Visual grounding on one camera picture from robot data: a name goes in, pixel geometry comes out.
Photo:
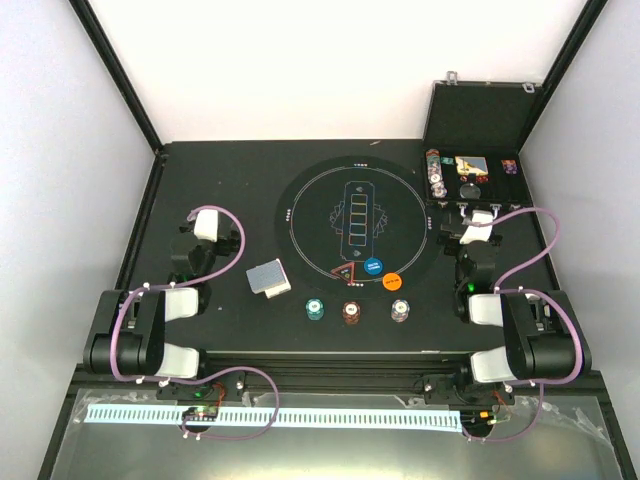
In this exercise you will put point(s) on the orange round blind button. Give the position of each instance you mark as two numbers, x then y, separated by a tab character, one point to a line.
392	281

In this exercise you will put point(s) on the blue round blind button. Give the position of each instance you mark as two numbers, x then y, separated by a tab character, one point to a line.
373	266

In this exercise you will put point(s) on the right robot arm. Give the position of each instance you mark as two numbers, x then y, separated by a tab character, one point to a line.
543	342

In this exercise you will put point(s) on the red dice in case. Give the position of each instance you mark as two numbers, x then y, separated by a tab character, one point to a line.
474	179

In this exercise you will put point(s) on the chip row in case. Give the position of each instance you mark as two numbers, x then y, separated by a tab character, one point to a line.
434	173

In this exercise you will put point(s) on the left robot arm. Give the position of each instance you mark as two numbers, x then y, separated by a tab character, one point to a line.
137	344

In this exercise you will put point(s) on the card deck in case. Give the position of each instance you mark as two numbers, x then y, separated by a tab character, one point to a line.
471	165

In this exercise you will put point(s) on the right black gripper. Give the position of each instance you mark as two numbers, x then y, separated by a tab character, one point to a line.
451	235

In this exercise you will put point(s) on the black aluminium front rail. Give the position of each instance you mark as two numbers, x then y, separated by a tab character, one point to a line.
341	373

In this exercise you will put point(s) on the green poker chip stack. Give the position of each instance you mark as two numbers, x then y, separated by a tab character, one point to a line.
314	309

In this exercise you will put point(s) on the purple poker chip stack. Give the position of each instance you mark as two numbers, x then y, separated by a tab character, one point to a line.
400	310

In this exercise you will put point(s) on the triangular red dealer button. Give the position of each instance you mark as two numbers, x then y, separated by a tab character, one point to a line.
345	272

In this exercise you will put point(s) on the red poker chip stack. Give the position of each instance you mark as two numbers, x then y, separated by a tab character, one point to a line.
351	313

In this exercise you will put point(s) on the white slotted cable duct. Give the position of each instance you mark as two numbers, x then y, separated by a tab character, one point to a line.
318	418

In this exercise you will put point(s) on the purple chips in case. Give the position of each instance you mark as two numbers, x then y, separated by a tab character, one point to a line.
510	167

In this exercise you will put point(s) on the round black poker mat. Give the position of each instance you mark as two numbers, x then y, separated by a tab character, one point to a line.
351	208

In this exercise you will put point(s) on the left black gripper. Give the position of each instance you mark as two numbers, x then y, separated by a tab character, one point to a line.
234	245

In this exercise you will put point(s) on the black round button in case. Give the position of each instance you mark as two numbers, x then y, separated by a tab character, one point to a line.
470	191

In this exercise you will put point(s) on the black poker set case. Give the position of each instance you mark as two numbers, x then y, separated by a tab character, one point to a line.
479	118

